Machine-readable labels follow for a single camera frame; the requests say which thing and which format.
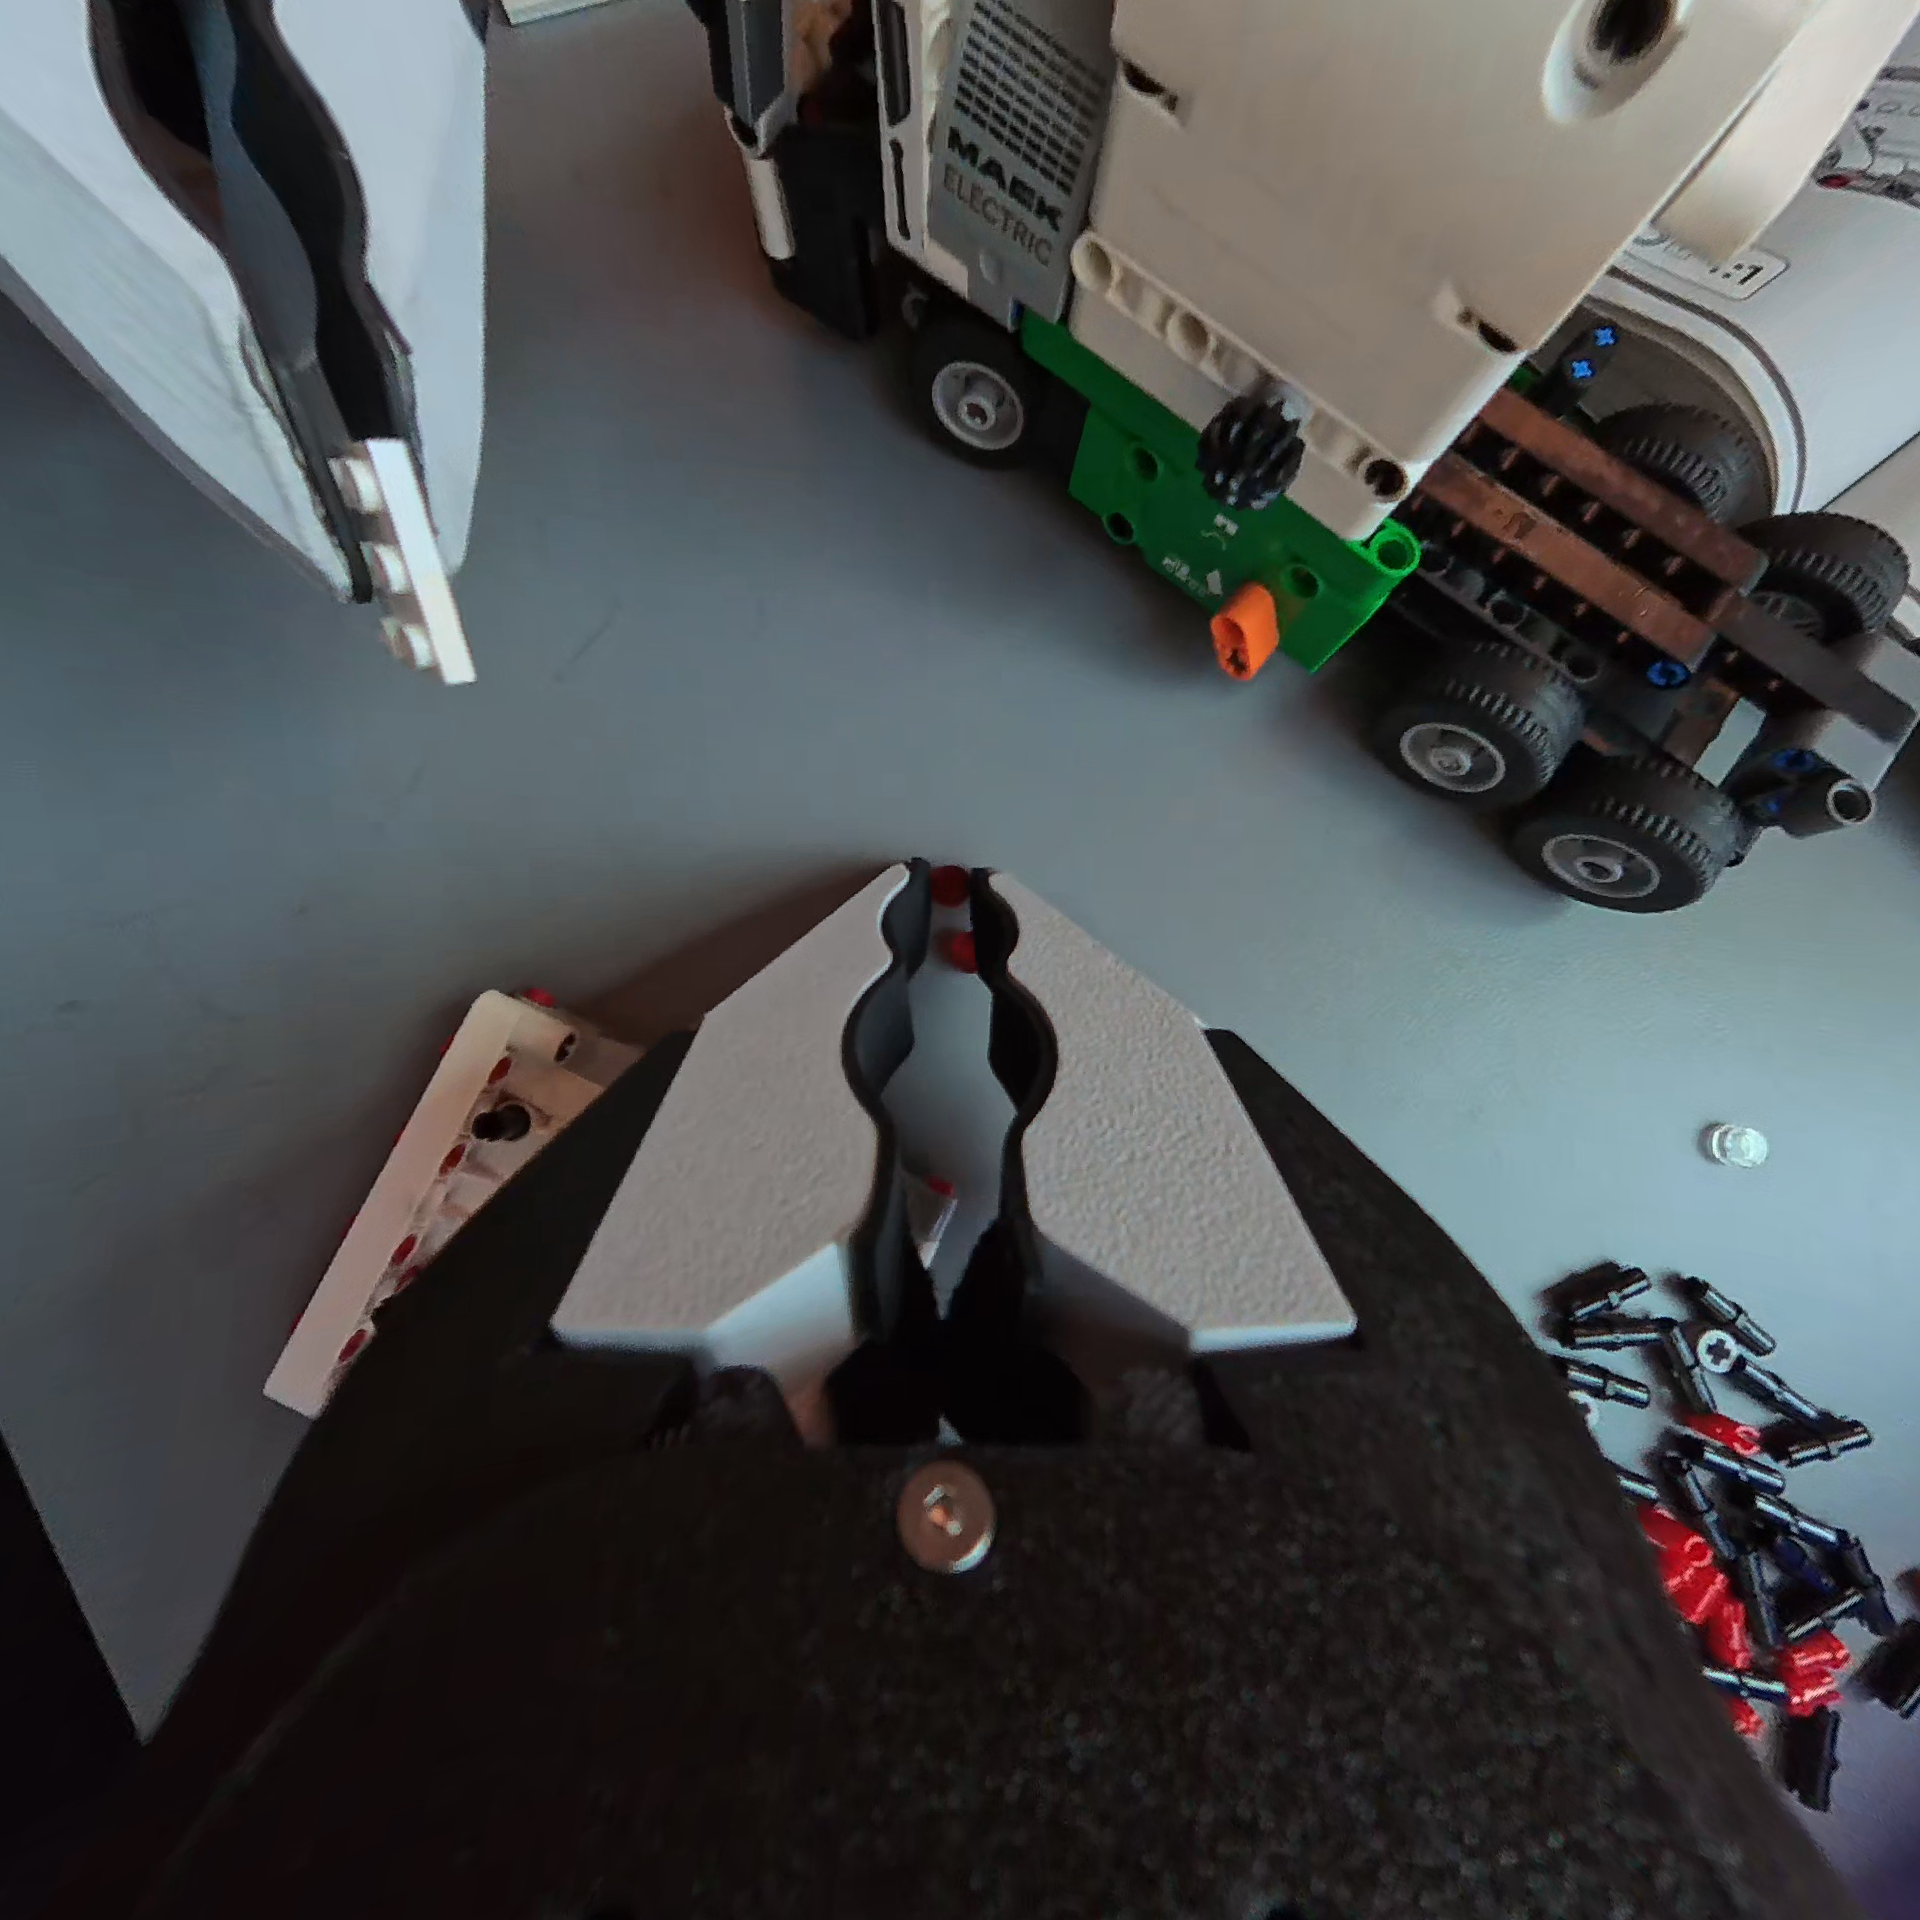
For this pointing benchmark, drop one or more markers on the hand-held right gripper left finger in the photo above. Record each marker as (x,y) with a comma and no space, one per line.
(722,1184)

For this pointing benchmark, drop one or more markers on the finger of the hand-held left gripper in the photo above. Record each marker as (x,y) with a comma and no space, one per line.
(429,195)
(107,224)

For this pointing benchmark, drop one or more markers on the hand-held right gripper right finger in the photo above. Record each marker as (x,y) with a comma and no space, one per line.
(1171,1184)

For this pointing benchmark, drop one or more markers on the white lego frame red pins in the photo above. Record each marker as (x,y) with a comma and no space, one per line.
(452,1095)

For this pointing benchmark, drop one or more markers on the red lego pin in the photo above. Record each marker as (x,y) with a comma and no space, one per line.
(953,883)

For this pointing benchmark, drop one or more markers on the white lego plate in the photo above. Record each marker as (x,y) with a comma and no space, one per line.
(421,570)

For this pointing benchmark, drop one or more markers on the clear round lego stud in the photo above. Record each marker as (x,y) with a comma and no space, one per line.
(1735,1145)

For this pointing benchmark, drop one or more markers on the white green lego truck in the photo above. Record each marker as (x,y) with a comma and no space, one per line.
(1321,181)

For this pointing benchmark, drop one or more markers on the lego instruction booklet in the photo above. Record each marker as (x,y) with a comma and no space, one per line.
(1846,346)

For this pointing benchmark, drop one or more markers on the pile of black red pins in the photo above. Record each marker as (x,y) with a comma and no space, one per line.
(1725,1576)

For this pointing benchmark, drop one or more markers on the person's dark clothing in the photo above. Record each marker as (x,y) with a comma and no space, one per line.
(45,1622)

